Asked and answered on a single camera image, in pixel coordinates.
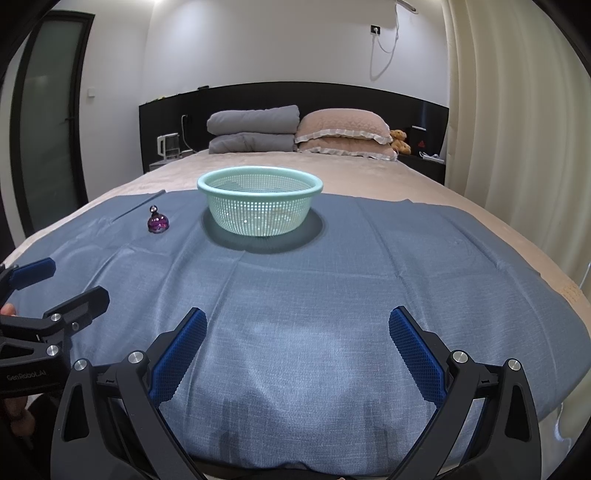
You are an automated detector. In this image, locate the beige frilled pillow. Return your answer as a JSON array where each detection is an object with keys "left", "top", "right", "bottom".
[
  {"left": 295, "top": 136, "right": 399, "bottom": 162},
  {"left": 295, "top": 109, "right": 391, "bottom": 145}
]

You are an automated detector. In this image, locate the black headboard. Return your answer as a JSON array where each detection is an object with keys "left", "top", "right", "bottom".
[{"left": 139, "top": 82, "right": 450, "bottom": 186}]

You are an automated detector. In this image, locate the white power cable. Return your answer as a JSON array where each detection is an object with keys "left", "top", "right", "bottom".
[{"left": 370, "top": 13, "right": 400, "bottom": 80}]

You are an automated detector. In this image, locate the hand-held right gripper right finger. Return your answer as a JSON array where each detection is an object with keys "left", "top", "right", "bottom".
[{"left": 389, "top": 305, "right": 542, "bottom": 480}]

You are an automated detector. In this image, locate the blue cloth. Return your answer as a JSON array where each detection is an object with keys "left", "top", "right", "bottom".
[{"left": 0, "top": 188, "right": 591, "bottom": 478}]

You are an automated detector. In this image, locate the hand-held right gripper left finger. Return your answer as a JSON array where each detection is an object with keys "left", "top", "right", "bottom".
[{"left": 50, "top": 307, "right": 208, "bottom": 480}]

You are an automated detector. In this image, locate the person's left hand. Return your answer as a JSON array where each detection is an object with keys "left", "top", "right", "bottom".
[{"left": 0, "top": 303, "right": 35, "bottom": 437}]

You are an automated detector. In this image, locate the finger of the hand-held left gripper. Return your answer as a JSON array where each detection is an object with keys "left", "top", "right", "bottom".
[
  {"left": 0, "top": 257, "right": 57, "bottom": 301},
  {"left": 42, "top": 285, "right": 110, "bottom": 360}
]

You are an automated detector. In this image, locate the dark glass door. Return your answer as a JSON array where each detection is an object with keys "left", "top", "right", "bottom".
[{"left": 8, "top": 11, "right": 96, "bottom": 237}]

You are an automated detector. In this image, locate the brown teddy bear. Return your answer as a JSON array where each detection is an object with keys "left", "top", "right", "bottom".
[{"left": 390, "top": 130, "right": 412, "bottom": 156}]

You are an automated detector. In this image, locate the grey folded blanket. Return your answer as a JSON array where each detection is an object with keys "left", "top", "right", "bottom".
[
  {"left": 209, "top": 132, "right": 297, "bottom": 155},
  {"left": 206, "top": 104, "right": 301, "bottom": 137}
]

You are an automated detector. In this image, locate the purple glass perfume bottle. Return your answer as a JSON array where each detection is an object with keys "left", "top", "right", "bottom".
[{"left": 147, "top": 206, "right": 171, "bottom": 234}]

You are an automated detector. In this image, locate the white bedside device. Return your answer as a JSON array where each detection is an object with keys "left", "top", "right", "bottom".
[{"left": 157, "top": 133, "right": 181, "bottom": 158}]

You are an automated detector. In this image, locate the cream curtain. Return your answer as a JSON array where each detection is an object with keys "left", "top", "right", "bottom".
[{"left": 442, "top": 0, "right": 591, "bottom": 303}]

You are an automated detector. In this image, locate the green plastic mesh basket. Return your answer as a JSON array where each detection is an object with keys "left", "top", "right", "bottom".
[{"left": 197, "top": 166, "right": 324, "bottom": 237}]

